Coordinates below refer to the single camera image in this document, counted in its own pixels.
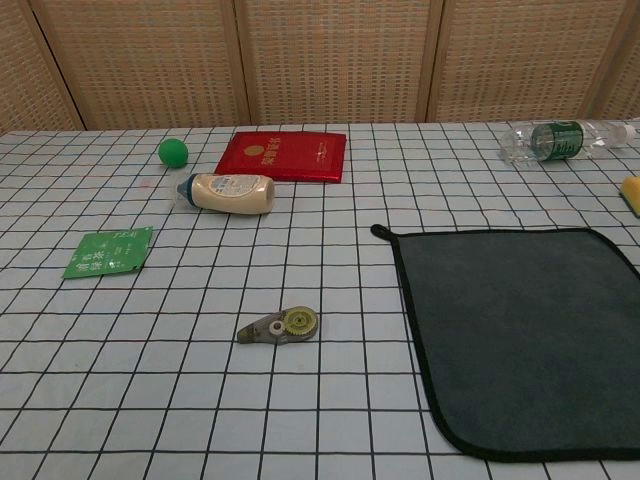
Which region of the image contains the clear bottle green label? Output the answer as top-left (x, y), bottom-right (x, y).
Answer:
top-left (499, 119), bottom-right (640, 165)

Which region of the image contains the correction tape dispenser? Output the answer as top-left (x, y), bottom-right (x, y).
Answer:
top-left (236, 305), bottom-right (320, 345)

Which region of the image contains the woven wooden folding screen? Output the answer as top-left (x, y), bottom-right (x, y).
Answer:
top-left (0, 0), bottom-right (640, 134)

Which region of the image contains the cream squeeze bottle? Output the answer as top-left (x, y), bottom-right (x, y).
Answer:
top-left (176, 172), bottom-right (277, 216)

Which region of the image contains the dark grey yellow cloth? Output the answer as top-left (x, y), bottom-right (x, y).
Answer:
top-left (370, 223), bottom-right (640, 464)

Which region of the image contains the yellow sponge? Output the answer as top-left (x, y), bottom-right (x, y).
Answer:
top-left (620, 175), bottom-right (640, 217)

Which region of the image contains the green ball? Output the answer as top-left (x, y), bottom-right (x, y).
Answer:
top-left (158, 137), bottom-right (190, 167)

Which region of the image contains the checkered tablecloth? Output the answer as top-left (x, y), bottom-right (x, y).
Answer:
top-left (0, 119), bottom-right (640, 480)

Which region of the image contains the red certificate booklet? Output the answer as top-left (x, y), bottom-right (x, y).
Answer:
top-left (214, 131), bottom-right (348, 185)

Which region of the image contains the green tea sachet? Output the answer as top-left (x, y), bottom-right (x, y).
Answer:
top-left (61, 225), bottom-right (155, 280)

